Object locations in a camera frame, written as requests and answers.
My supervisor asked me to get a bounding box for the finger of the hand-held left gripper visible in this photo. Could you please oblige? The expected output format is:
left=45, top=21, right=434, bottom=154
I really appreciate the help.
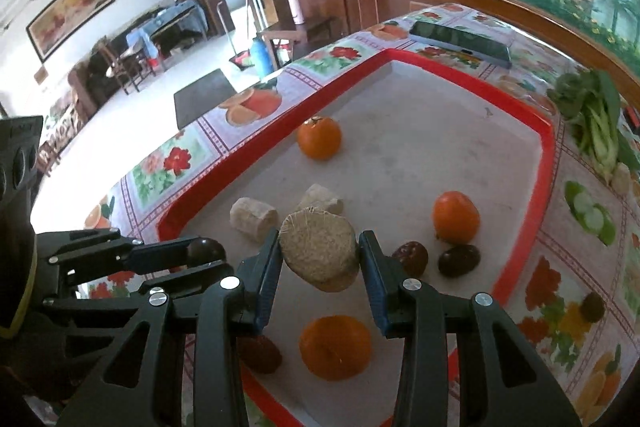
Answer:
left=47, top=229, right=201, bottom=278
left=42, top=262, right=236, bottom=344

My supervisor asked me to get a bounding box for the table with blue cloth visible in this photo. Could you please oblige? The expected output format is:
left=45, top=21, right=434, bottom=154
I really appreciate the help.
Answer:
left=125, top=2, right=209, bottom=58

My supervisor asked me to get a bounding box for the peeled sugarcane piece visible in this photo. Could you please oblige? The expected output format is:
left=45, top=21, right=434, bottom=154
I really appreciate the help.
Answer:
left=295, top=183, right=346, bottom=216
left=279, top=206, right=361, bottom=293
left=230, top=197, right=280, bottom=242

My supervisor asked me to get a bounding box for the small wooden table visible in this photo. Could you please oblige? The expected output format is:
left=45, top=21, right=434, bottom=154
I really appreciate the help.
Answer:
left=260, top=17, right=336, bottom=68

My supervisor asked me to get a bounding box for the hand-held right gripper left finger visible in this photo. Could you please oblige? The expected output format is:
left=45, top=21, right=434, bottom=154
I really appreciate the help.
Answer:
left=57, top=227, right=285, bottom=427

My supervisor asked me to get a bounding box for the floral fruit printed tablecloth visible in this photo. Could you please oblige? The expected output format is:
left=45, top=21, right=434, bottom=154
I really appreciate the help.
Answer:
left=75, top=2, right=640, bottom=427

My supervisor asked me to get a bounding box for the patterned sofa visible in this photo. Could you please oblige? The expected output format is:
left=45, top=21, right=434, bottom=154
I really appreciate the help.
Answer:
left=37, top=92, right=96, bottom=178

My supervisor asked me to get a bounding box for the dark floor mat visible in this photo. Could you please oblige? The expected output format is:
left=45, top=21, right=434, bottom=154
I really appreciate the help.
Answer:
left=172, top=68, right=239, bottom=130

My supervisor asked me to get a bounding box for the orange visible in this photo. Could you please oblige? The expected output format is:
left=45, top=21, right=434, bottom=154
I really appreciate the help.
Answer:
left=432, top=191, right=481, bottom=244
left=299, top=315, right=374, bottom=382
left=297, top=116, right=343, bottom=161

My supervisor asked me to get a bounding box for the pink thermos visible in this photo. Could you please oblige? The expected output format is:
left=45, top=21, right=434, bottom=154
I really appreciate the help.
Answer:
left=285, top=0, right=307, bottom=26

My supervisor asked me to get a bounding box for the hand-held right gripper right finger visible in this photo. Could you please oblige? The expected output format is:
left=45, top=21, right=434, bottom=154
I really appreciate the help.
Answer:
left=357, top=229, right=583, bottom=427

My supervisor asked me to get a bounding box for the broom with dustpan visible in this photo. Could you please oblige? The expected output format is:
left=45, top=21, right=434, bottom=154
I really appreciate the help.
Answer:
left=217, top=1, right=254, bottom=70

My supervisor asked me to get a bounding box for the blue water jug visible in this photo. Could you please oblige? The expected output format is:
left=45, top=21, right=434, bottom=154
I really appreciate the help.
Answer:
left=250, top=38, right=275, bottom=78

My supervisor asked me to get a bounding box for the black smartphone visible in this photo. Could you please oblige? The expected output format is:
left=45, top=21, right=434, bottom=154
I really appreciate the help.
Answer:
left=408, top=21, right=514, bottom=69

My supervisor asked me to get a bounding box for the wooden chair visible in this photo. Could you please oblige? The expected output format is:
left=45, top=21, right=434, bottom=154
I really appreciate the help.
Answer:
left=95, top=37, right=144, bottom=96

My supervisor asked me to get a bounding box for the red tray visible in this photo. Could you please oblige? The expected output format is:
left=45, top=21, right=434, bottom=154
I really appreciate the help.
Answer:
left=157, top=48, right=557, bottom=427

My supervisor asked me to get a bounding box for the bok choy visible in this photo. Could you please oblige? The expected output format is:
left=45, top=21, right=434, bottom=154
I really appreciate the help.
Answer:
left=546, top=69, right=640, bottom=182

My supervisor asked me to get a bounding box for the framed wall painting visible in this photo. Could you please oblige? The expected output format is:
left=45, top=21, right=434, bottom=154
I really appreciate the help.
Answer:
left=26, top=0, right=116, bottom=63

